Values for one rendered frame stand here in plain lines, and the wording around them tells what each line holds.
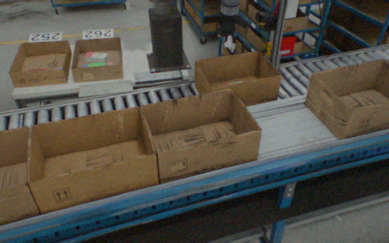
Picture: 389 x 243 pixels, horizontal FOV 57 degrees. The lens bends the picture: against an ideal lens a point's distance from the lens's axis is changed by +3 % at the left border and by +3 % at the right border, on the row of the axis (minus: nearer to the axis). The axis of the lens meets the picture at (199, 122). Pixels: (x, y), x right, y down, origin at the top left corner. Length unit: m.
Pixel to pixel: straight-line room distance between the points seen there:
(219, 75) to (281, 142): 0.72
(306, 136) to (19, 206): 1.10
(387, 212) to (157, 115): 1.71
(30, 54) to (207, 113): 1.44
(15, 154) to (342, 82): 1.44
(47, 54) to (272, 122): 1.59
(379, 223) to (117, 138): 1.73
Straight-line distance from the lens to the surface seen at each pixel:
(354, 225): 2.46
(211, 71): 2.03
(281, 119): 1.62
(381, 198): 2.28
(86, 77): 2.17
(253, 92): 1.84
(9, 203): 1.25
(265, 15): 2.13
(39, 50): 2.56
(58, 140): 1.45
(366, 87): 1.93
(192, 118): 1.49
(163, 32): 2.13
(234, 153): 1.29
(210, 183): 1.26
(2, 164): 1.53
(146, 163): 1.19
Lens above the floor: 1.85
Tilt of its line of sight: 38 degrees down
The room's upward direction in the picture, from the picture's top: straight up
